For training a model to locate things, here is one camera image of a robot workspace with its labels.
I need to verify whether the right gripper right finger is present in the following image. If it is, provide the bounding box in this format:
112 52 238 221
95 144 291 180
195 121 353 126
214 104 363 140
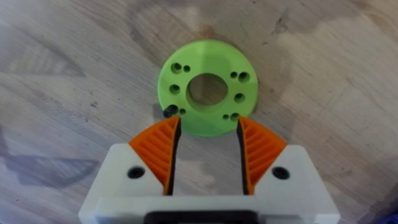
236 116 340 218

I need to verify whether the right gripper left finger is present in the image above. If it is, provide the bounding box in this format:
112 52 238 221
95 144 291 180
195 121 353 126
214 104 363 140
78 116 182 218

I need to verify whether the small black screw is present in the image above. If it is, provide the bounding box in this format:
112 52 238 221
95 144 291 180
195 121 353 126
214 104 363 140
162 105 179 119

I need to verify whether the green disc with holes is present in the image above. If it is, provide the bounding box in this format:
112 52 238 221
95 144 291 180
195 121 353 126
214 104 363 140
157 39 259 138

